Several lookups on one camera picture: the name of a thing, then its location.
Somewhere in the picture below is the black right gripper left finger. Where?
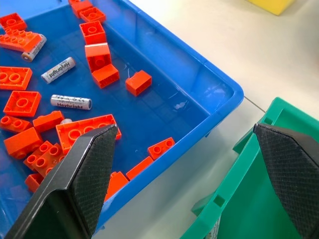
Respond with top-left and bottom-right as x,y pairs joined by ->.
4,123 -> 118,239

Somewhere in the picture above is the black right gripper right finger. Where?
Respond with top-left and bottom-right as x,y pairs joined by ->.
253,123 -> 319,239

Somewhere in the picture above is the green plastic bin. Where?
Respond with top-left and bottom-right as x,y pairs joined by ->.
179,97 -> 319,239

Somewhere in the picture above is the yellow bin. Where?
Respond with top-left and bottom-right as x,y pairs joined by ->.
245,0 -> 291,16

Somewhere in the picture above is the silver Heybright battery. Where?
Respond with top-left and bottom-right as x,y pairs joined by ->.
50,94 -> 93,111
41,56 -> 76,84

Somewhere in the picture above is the blue plastic bin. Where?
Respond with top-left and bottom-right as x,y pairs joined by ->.
0,0 -> 244,236

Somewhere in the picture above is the silver battery with gold tip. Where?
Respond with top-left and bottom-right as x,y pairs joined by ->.
21,33 -> 47,63

